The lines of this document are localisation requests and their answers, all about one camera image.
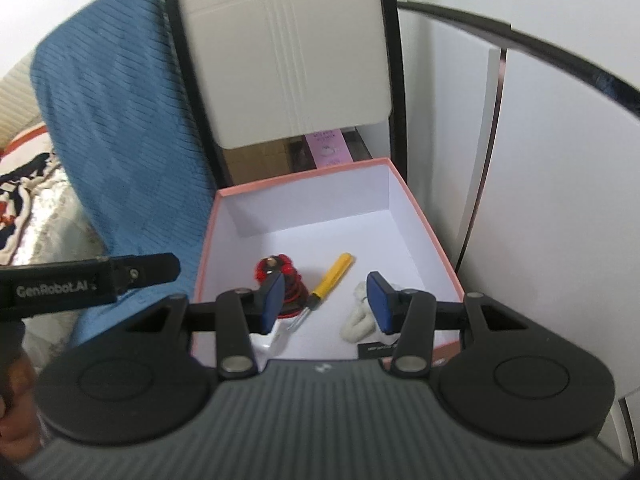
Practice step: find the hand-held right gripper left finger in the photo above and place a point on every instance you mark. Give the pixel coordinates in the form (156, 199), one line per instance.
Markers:
(274, 305)

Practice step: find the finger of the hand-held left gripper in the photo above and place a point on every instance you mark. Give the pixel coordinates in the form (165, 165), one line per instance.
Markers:
(150, 267)

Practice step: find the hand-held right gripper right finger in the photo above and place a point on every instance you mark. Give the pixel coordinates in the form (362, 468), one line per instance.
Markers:
(377, 305)

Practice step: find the white fluffy plush toy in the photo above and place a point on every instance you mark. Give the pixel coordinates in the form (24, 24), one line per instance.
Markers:
(357, 322)

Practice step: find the white charger plug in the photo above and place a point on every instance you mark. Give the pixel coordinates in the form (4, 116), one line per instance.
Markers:
(272, 341)

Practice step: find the pink cardboard box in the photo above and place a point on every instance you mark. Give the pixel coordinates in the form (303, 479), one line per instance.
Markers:
(325, 220)

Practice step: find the person's left hand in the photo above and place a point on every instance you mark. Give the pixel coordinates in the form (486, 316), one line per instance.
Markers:
(17, 400)

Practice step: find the red black printed blanket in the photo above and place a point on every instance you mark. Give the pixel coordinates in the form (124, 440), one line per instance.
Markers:
(25, 195)

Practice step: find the blue knitted blanket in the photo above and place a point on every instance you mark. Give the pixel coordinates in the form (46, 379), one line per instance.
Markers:
(120, 135)

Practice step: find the brown cardboard box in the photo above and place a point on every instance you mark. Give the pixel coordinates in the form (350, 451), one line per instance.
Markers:
(260, 162)

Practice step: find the pink paper note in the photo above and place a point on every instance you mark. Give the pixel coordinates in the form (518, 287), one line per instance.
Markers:
(330, 147)

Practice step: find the beige cushion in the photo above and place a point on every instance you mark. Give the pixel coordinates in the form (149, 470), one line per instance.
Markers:
(17, 105)

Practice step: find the cream chair backrest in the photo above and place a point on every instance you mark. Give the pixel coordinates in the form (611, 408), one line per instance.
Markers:
(280, 60)

